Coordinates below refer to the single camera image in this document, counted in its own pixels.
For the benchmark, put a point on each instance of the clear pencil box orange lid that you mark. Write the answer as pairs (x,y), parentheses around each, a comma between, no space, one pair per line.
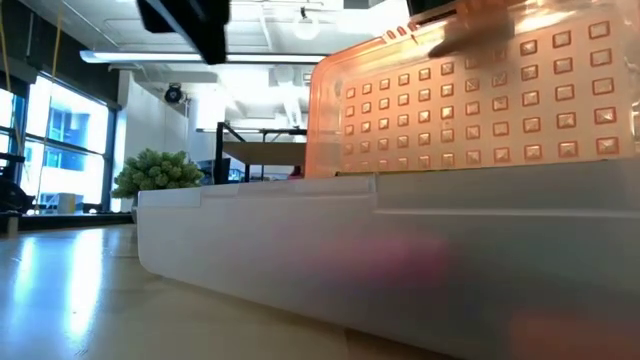
(400,225)

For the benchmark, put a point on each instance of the large window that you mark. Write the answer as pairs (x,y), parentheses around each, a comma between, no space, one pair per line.
(65,125)

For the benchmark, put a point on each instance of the long ceiling light bar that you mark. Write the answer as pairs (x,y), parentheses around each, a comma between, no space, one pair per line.
(150,56)

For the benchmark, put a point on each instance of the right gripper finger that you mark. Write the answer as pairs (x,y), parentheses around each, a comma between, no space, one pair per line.
(480,27)

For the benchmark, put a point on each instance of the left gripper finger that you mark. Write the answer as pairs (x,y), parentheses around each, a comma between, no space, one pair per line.
(200,25)

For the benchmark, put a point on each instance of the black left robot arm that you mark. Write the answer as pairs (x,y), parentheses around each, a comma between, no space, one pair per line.
(12,197)

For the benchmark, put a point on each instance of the wooden shelf riser black legs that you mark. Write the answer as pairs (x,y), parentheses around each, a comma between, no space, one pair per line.
(265,152)

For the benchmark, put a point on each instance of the black round ceiling speaker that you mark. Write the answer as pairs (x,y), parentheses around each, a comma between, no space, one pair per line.
(173,94)

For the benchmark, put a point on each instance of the green artificial succulent plant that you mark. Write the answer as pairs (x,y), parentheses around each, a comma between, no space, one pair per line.
(155,172)

